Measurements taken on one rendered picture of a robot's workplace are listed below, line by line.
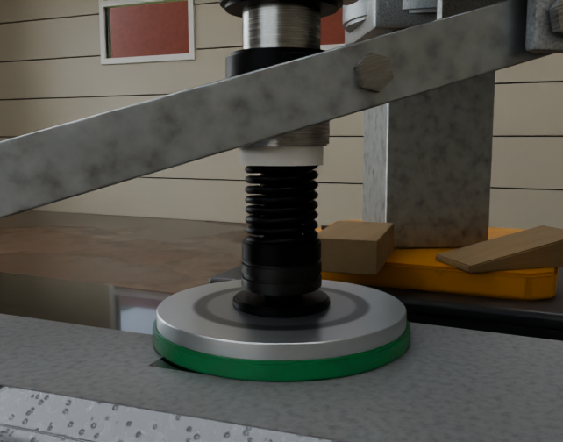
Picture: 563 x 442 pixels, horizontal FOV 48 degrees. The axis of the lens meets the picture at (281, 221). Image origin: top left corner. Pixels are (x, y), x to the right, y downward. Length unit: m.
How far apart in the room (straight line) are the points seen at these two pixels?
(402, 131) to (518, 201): 5.42
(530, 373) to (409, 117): 0.69
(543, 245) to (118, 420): 0.74
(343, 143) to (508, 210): 1.81
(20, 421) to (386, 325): 0.27
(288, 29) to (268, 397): 0.27
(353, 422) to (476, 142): 0.82
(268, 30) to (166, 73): 7.32
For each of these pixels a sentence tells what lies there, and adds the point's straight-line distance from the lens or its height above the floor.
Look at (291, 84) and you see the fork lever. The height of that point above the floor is 1.01.
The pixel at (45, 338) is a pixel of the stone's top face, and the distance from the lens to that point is 0.59.
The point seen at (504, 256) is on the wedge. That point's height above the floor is 0.80.
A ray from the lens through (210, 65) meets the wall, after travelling 7.52.
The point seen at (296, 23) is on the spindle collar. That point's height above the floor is 1.06.
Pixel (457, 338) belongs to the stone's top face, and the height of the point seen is 0.80.
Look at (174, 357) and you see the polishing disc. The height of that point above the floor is 0.81.
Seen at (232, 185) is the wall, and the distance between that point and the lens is 7.36.
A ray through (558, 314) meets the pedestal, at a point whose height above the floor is 0.74.
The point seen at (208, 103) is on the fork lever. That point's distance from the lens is 0.46.
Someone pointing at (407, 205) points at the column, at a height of 0.86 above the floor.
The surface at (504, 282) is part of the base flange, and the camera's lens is 0.98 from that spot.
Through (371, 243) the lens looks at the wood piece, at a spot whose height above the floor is 0.83.
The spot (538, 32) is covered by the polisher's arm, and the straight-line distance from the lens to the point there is 0.53.
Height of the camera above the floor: 0.97
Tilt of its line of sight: 7 degrees down
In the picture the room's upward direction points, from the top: straight up
